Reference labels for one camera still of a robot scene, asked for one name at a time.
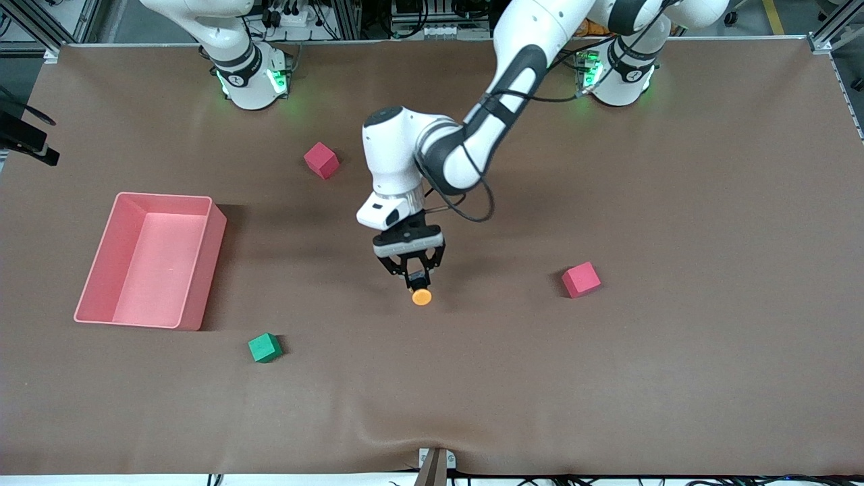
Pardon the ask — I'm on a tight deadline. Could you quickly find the orange mushroom push button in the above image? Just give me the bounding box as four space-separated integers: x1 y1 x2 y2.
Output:
405 270 433 307

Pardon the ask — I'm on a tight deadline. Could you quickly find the pinkish red foam cube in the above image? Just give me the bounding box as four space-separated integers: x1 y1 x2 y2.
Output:
561 261 602 299
303 142 340 180

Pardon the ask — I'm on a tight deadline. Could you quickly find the green foam cube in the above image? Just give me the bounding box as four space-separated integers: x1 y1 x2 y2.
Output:
248 332 284 364

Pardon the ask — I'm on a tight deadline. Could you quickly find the pink plastic bin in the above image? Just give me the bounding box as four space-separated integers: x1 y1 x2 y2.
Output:
74 192 227 331

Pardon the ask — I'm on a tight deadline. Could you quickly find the brown table mat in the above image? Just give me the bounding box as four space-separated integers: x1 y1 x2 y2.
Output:
0 37 864 477

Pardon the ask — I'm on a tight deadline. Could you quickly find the white power strip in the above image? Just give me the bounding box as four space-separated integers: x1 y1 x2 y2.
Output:
260 0 318 31

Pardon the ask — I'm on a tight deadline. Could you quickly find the aluminium frame profile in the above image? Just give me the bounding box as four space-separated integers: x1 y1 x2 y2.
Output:
807 0 864 56
0 0 102 56

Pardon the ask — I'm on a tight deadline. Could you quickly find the grey metal table bracket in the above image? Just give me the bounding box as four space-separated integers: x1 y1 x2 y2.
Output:
413 447 457 486

